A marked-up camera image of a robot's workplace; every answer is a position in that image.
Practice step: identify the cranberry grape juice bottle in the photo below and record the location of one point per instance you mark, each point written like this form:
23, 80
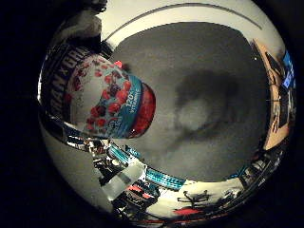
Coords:
107, 98

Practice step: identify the teal bin storage rack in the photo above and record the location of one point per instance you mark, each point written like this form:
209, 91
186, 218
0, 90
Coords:
164, 179

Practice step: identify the black office chair base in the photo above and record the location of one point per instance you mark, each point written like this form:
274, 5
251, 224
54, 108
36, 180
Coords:
194, 199

